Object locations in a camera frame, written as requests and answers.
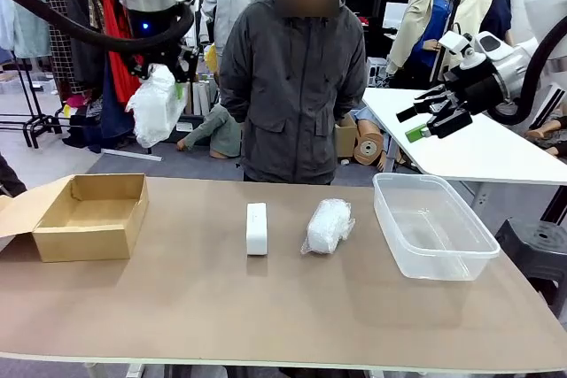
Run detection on black clothes rack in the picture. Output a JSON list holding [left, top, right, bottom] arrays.
[[0, 10, 154, 151]]

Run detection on colourful fabric pile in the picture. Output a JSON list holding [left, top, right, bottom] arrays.
[[60, 92, 105, 153]]

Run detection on mannequin with beige coat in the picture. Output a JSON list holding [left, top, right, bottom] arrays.
[[385, 0, 465, 89]]

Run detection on brown paper roll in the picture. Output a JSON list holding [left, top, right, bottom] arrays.
[[353, 119, 387, 171]]

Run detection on navy hanging garment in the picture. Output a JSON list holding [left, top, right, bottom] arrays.
[[100, 81, 138, 140]]

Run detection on dark storage bin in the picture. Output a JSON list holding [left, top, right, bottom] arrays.
[[175, 114, 206, 132]]

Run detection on right arm black hose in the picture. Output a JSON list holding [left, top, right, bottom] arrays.
[[485, 14, 567, 126]]

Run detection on black hanging garment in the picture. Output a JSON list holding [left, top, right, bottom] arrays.
[[65, 0, 107, 89]]

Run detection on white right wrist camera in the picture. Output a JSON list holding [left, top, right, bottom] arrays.
[[438, 31, 478, 72]]

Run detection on red dress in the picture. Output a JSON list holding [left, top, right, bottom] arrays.
[[97, 0, 147, 129]]

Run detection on light blue fuzzy jacket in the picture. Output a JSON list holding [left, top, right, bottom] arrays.
[[0, 0, 53, 58]]

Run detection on unwrapped white clock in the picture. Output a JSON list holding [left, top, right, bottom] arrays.
[[245, 202, 268, 257]]

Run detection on black tripod pole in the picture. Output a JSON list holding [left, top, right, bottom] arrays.
[[427, 0, 467, 94]]

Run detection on open brown cardboard box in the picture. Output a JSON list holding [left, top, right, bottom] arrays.
[[0, 173, 151, 263]]

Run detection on bystander dark sleeve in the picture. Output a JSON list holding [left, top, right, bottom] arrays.
[[0, 152, 28, 198]]

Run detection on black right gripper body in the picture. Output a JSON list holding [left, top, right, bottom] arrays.
[[445, 63, 507, 117]]

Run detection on clear plastic container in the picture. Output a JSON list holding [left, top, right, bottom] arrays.
[[372, 172, 501, 282]]

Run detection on dark checkered garment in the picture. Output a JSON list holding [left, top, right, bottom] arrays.
[[43, 0, 75, 92]]

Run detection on black plastic stool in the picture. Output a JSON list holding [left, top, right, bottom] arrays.
[[493, 217, 567, 308]]

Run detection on arm black hose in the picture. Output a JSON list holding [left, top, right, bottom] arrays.
[[485, 14, 567, 126], [0, 0, 197, 54]]

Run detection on grey sweater mannequin torso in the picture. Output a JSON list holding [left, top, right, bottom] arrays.
[[175, 102, 244, 161]]

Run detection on brown cardboard storage box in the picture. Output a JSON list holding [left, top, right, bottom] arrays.
[[334, 112, 360, 160]]

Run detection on white computer case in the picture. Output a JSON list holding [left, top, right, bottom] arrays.
[[365, 57, 390, 88]]

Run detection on left arm black hose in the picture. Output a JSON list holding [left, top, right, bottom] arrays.
[[0, 0, 197, 54]]

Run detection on person in grey jacket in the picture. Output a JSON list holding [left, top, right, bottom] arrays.
[[218, 0, 369, 187]]

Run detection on bubble clock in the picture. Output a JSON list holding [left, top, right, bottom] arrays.
[[299, 198, 357, 257], [124, 63, 190, 149]]

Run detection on white appliance box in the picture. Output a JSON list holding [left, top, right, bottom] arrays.
[[383, 1, 411, 29]]

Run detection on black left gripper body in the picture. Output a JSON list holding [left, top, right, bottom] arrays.
[[125, 6, 190, 65]]

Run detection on lying mannequin legs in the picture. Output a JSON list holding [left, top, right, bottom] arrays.
[[524, 112, 567, 158]]

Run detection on white table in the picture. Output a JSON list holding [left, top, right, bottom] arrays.
[[361, 87, 567, 187]]

